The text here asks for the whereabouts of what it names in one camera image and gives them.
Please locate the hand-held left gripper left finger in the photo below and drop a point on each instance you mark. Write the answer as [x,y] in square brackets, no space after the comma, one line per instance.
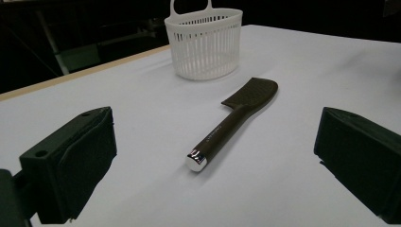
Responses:
[69,164]

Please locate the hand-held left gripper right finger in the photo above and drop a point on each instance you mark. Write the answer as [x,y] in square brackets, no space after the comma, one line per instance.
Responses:
[362,157]

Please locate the dark brown comb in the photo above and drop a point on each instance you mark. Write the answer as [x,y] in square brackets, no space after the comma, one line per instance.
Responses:
[227,126]

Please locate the white plastic slotted basket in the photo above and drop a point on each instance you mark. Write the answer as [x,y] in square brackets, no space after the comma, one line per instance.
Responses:
[205,56]

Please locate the white table cover sheet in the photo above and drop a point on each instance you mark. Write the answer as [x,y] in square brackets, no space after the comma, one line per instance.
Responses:
[142,110]

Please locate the white desk leg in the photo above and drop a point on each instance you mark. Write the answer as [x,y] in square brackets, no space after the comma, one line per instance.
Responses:
[56,50]

